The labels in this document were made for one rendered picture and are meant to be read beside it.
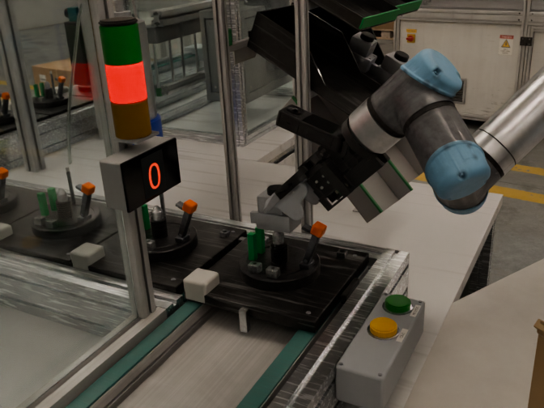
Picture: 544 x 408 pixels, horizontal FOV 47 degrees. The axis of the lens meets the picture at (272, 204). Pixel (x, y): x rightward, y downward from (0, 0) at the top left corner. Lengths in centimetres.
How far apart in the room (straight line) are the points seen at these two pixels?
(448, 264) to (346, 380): 53
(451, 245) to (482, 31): 375
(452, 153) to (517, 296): 53
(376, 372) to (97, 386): 38
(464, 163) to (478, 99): 438
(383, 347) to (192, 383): 28
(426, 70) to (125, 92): 39
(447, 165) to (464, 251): 63
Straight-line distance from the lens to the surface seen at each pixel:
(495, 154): 95
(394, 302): 101
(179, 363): 99
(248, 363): 98
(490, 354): 112
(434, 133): 83
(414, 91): 85
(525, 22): 496
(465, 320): 119
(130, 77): 86
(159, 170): 91
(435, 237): 147
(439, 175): 81
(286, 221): 102
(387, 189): 132
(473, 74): 515
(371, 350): 93
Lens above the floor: 151
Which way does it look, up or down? 23 degrees down
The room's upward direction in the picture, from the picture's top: 3 degrees counter-clockwise
